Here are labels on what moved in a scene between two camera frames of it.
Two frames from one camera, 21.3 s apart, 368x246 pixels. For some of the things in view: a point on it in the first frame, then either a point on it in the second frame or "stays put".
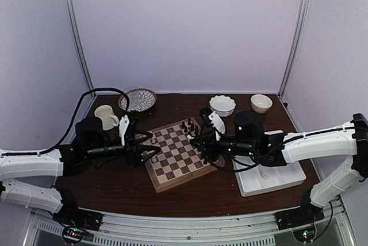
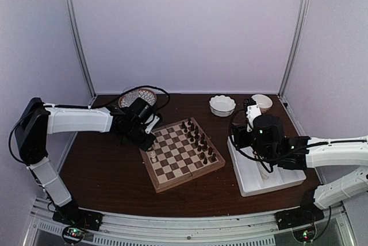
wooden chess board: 179,160 stays put
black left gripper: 135,157 to 145,145
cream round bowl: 260,103 stays put
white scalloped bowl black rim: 223,105 stays put
